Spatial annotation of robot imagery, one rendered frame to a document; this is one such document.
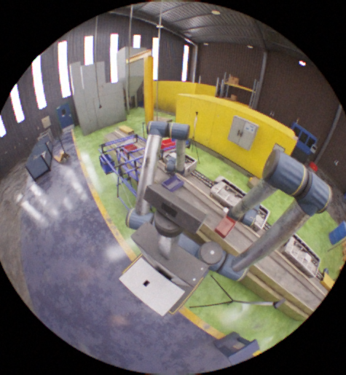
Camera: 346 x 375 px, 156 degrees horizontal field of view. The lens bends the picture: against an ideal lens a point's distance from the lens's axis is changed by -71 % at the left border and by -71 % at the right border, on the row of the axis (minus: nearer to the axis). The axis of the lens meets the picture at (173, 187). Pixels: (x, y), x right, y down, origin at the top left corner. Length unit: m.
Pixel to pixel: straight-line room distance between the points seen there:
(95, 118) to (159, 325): 8.34
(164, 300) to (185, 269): 0.89
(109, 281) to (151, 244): 1.99
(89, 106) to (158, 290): 7.68
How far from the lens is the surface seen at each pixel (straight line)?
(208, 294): 2.45
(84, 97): 7.50
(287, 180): 0.54
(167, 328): 2.49
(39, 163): 5.98
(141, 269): 1.45
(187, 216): 0.22
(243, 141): 3.74
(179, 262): 0.59
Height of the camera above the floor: 2.32
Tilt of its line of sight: 47 degrees down
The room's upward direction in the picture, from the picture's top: 4 degrees clockwise
